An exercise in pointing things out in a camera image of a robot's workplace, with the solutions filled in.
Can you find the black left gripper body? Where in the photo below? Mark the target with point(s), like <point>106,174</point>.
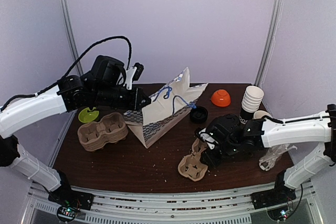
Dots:
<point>106,95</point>

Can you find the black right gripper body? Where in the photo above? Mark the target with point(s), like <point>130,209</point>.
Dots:
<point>210,157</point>

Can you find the blue checkered paper bag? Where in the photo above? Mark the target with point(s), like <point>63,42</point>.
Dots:
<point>168,106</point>

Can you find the cardboard cup carrier stack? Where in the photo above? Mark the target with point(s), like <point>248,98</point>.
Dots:
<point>95,135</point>

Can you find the single cardboard cup carrier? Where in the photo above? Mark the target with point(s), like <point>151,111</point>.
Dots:
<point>191,166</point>

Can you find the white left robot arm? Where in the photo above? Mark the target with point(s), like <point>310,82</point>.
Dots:
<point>68,94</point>

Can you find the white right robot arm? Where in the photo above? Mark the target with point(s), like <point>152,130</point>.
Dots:
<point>320,128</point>

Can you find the black cup lid stack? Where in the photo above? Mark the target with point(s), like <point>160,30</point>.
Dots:
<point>198,115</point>

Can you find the green plastic bowl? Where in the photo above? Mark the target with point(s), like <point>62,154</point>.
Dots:
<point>88,115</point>

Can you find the orange plastic bowl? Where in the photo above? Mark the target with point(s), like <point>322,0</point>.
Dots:
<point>221,98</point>

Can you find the ceramic mug with coral print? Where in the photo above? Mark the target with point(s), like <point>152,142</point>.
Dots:
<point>260,113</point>

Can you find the white paper cup stack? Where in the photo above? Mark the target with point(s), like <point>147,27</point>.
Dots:
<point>250,103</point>

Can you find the right aluminium frame post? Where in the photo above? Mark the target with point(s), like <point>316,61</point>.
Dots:
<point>267,51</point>

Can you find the aluminium frame post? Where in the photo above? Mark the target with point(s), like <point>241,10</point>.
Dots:
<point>69,30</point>
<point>267,51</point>

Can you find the metal front rail base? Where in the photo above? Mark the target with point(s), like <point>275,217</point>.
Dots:
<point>219,206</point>

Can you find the left aluminium frame post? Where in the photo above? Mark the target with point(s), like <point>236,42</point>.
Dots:
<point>69,30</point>

